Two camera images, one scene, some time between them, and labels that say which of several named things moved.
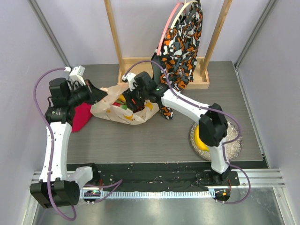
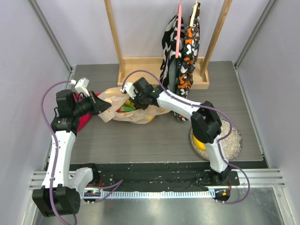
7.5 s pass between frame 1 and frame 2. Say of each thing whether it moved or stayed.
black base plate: stayed
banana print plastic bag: moved
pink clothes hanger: moved
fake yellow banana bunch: stayed
